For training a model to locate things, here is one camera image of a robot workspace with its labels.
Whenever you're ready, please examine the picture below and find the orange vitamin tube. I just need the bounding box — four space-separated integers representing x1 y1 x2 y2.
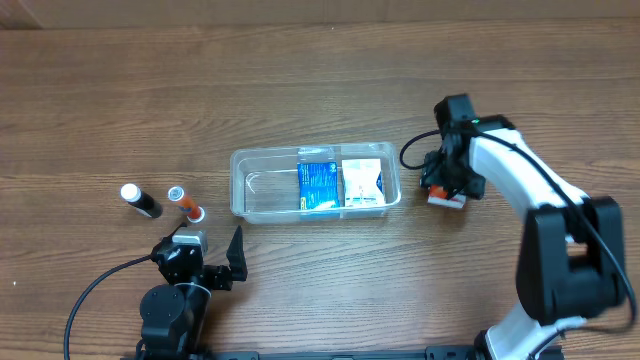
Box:
167 186 206 223

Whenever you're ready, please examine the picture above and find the clear plastic container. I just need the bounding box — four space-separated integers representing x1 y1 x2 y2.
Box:
230 142 401 224

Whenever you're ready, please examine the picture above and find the white medicine box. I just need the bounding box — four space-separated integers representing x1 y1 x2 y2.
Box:
342 158 385 207

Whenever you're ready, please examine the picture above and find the blue VapoDrops box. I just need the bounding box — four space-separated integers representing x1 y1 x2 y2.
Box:
297 162 340 210

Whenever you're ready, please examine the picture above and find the red Panadol box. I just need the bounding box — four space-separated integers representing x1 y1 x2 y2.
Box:
427 185 466 209

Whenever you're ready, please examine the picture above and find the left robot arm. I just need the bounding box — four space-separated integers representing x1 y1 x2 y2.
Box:
139 223 248 359

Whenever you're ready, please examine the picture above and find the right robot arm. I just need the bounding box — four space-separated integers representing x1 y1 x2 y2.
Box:
422 115 636 359

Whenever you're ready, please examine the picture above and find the dark bottle white cap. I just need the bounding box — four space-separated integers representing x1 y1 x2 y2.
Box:
120 183 163 219

